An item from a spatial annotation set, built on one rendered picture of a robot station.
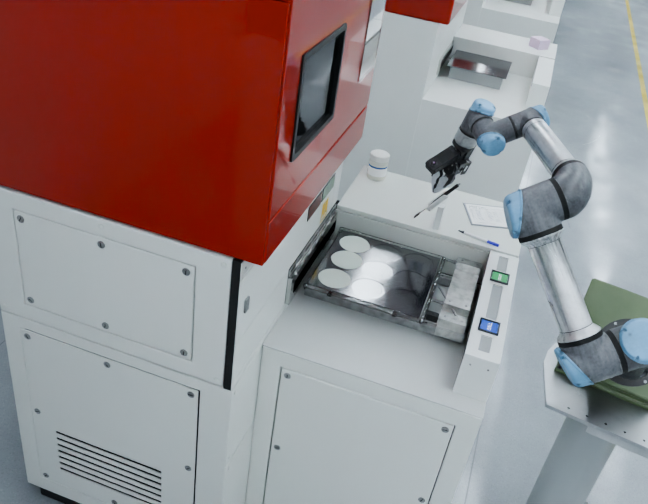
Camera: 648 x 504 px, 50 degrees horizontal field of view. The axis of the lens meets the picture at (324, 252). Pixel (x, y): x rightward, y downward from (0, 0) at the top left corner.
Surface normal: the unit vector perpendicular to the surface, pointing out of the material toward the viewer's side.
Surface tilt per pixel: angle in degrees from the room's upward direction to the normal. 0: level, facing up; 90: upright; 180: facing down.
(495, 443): 0
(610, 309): 45
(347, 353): 0
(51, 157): 90
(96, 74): 90
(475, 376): 90
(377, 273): 0
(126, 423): 90
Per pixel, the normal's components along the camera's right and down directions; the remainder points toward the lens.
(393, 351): 0.13, -0.82
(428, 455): -0.32, 0.49
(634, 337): -0.11, -0.33
